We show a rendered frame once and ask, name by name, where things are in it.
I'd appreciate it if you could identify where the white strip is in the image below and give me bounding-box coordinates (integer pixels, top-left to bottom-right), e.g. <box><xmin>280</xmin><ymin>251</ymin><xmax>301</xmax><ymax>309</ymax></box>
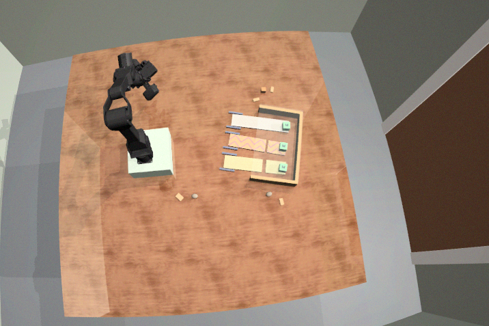
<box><xmin>231</xmin><ymin>114</ymin><xmax>258</xmax><ymax>129</ymax></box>

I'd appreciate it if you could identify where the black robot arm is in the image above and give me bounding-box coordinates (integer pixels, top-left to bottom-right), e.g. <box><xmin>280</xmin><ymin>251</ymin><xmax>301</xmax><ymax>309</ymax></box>
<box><xmin>103</xmin><ymin>53</ymin><xmax>158</xmax><ymax>164</ymax></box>

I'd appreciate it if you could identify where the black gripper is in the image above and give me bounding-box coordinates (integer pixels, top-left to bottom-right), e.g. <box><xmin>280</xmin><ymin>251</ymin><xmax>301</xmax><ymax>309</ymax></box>
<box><xmin>131</xmin><ymin>59</ymin><xmax>159</xmax><ymax>101</ymax></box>

